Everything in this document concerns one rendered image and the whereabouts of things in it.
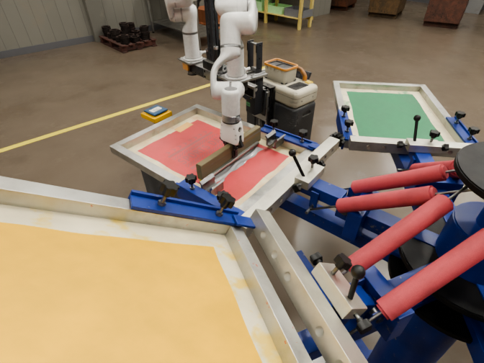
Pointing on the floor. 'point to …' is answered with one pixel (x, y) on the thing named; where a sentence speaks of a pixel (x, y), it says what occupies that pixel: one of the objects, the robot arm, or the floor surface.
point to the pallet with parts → (127, 37)
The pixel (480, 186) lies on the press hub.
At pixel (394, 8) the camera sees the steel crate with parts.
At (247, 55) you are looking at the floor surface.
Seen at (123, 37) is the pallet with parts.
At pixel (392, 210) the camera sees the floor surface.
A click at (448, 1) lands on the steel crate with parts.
